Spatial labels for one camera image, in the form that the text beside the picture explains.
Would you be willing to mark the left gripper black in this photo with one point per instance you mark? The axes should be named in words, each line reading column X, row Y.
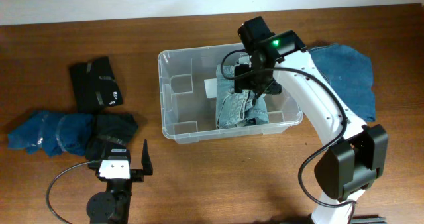
column 137, row 175

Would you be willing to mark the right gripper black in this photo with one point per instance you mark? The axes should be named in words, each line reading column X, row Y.
column 273, row 87

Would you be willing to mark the dark blue jeans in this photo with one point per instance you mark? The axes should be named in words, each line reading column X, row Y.
column 350, row 74

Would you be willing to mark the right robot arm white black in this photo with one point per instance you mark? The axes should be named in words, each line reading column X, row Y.
column 353, row 154

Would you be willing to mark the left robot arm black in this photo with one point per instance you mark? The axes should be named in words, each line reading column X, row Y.
column 112, row 206

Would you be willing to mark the dark green taped cloth bundle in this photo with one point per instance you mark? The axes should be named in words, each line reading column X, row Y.
column 110, row 128

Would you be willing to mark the white label inside bin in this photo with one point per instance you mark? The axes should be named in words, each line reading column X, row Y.
column 211, row 88

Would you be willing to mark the clear plastic storage bin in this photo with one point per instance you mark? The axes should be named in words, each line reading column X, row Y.
column 189, row 117

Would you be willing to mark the black folded shirt with logo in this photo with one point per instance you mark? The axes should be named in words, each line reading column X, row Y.
column 95, row 86

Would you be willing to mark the blue taped cloth bundle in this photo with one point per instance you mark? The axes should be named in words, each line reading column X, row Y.
column 54, row 133

